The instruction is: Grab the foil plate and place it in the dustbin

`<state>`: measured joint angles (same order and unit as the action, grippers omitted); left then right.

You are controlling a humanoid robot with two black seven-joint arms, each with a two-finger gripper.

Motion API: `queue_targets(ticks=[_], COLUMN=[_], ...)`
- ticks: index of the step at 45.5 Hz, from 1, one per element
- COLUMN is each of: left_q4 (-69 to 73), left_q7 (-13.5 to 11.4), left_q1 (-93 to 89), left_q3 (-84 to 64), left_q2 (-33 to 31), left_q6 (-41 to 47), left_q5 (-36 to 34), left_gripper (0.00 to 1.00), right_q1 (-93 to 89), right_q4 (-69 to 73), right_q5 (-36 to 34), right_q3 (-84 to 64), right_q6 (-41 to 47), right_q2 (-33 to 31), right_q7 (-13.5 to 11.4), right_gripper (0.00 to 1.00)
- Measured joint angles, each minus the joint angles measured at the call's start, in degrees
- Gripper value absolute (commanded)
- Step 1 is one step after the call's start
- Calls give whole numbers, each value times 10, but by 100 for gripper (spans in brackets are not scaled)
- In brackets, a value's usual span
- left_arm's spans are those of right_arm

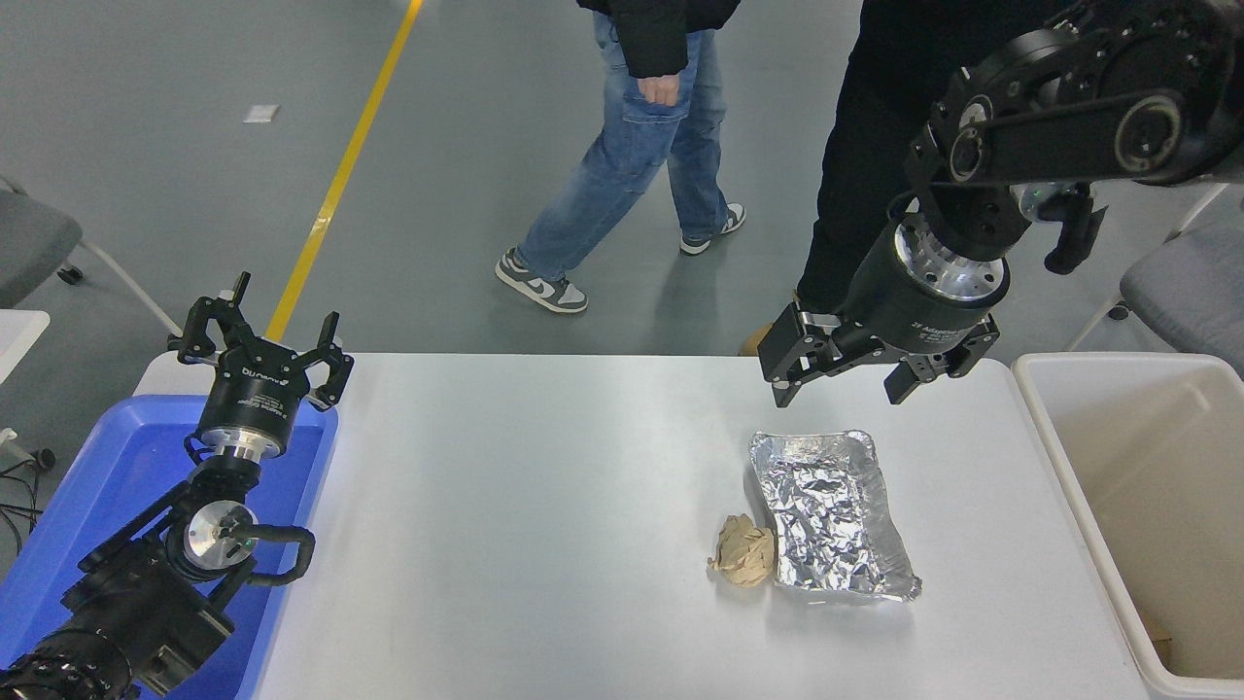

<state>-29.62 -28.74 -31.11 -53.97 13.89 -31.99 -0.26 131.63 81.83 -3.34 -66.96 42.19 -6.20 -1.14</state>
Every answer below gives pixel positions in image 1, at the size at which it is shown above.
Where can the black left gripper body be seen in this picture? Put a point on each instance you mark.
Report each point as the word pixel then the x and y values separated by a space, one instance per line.
pixel 255 399

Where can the crumpled tan paper ball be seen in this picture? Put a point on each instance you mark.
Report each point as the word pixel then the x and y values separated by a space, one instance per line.
pixel 743 554

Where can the blue plastic tray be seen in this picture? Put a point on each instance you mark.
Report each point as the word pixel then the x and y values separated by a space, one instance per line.
pixel 126 467

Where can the large pale bin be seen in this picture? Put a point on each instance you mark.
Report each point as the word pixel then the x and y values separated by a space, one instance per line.
pixel 1147 467

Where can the foil plate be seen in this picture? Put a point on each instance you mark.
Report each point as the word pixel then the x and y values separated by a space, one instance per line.
pixel 826 515

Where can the white floor tag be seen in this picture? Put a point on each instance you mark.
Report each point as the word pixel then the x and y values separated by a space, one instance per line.
pixel 260 114

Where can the small white table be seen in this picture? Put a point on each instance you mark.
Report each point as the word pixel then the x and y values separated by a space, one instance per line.
pixel 19 335

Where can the grey office chair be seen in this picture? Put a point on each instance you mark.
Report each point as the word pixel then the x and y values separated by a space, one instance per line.
pixel 1195 292
pixel 29 243

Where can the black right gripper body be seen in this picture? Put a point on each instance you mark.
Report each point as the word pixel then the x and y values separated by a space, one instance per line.
pixel 904 316

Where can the person's hand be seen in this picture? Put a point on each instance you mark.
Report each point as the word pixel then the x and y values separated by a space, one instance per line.
pixel 661 89

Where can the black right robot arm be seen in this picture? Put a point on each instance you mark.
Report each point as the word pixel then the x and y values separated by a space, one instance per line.
pixel 1069 126

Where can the person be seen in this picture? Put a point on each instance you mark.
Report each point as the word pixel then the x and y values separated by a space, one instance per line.
pixel 632 146
pixel 875 146

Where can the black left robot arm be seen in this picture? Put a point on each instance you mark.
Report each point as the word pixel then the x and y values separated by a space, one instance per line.
pixel 136 603

